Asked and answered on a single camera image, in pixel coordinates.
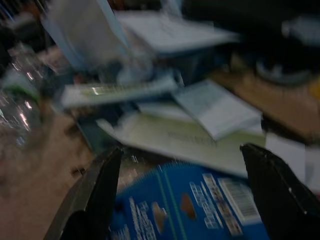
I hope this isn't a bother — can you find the white pale green flattened carton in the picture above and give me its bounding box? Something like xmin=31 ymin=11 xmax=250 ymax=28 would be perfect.
xmin=96 ymin=113 xmax=267 ymax=178

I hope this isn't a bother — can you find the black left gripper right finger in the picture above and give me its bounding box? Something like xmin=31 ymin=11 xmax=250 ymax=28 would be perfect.
xmin=239 ymin=142 xmax=320 ymax=240

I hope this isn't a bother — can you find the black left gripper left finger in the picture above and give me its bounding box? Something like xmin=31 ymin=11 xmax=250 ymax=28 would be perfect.
xmin=43 ymin=146 xmax=124 ymax=240

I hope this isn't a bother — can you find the white folded paper sheet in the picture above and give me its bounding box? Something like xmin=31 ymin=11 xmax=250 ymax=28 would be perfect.
xmin=173 ymin=79 xmax=263 ymax=141

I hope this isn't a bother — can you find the white blue open carton box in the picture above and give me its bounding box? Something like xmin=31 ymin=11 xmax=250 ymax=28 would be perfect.
xmin=116 ymin=11 xmax=241 ymax=83

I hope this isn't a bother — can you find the white plastic bag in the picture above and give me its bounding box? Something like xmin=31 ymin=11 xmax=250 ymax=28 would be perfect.
xmin=41 ymin=0 xmax=137 ymax=73

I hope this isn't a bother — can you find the long white green carton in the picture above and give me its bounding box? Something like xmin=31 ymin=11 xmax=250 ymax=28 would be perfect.
xmin=61 ymin=74 xmax=178 ymax=108

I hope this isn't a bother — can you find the brown cardboard piece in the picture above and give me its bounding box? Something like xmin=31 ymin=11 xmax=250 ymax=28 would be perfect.
xmin=209 ymin=69 xmax=320 ymax=145

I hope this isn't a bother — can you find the blue printed carton box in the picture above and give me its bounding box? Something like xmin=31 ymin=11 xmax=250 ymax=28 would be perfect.
xmin=107 ymin=161 xmax=271 ymax=240

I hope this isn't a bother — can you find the clear plastic bottle green label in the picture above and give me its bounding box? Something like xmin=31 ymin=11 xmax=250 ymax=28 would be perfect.
xmin=0 ymin=44 xmax=47 ymax=148

